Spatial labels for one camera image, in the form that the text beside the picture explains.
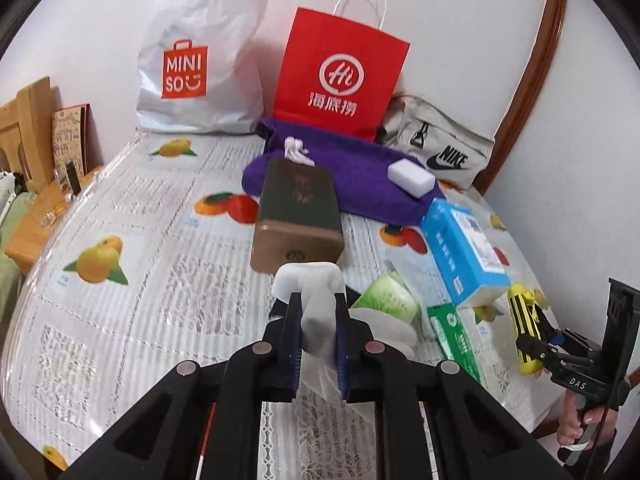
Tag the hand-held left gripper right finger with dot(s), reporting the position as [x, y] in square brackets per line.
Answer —
[342, 355]

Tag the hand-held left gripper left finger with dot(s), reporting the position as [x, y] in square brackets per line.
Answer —
[293, 345]

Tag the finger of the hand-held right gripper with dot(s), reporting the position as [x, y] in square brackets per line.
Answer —
[549, 325]
[532, 347]

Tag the white sock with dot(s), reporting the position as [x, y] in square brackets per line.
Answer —
[310, 285]

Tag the green pocket tissue pack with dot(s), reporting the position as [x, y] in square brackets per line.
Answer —
[390, 297]

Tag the person's right hand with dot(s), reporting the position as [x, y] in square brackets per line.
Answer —
[571, 425]

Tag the blue tissue box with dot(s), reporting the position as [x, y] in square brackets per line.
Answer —
[450, 245]

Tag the purple towel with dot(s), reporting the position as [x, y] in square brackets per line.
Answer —
[350, 170]

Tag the white sponge block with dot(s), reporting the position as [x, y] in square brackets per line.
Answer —
[411, 174]

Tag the white facial tissue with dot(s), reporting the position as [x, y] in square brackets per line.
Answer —
[297, 150]

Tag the grey waist bag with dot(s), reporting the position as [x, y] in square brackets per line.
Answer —
[450, 135]

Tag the black small device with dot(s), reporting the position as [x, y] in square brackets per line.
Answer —
[73, 177]

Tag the clear drinking glass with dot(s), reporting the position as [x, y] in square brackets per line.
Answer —
[47, 217]

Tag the wooden side table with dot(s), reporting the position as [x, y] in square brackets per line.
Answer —
[30, 240]

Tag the red paper bag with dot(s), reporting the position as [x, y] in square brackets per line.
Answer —
[325, 50]

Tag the red book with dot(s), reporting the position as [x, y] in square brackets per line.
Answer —
[89, 130]

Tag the light green cloth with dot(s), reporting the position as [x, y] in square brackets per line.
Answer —
[10, 240]

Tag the illustrated brown book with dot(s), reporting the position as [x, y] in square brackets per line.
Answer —
[70, 135]

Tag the white plastic shopping bag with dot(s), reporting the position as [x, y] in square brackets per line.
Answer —
[210, 35]

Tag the wooden chair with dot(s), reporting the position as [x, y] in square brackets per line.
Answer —
[30, 120]

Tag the brown wooden door frame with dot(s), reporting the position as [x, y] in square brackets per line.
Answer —
[542, 60]

